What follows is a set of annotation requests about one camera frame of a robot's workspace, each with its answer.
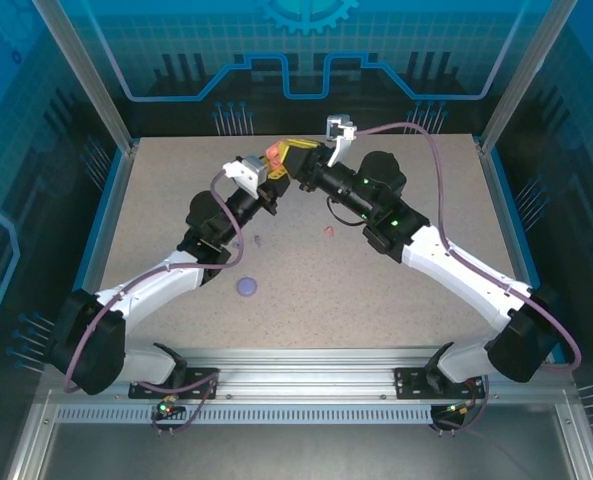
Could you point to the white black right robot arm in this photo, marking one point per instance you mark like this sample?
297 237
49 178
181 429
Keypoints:
466 275

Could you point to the small connector with lights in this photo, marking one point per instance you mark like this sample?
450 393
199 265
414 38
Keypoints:
461 409
168 406

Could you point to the aluminium frame post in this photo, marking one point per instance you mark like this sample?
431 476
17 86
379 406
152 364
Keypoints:
92 80
523 75

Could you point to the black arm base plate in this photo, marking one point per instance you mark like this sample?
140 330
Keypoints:
201 382
411 382

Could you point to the aluminium mounting rail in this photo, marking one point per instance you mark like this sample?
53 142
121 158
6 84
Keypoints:
301 370

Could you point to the purple earbud charging case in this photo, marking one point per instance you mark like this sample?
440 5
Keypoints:
247 286

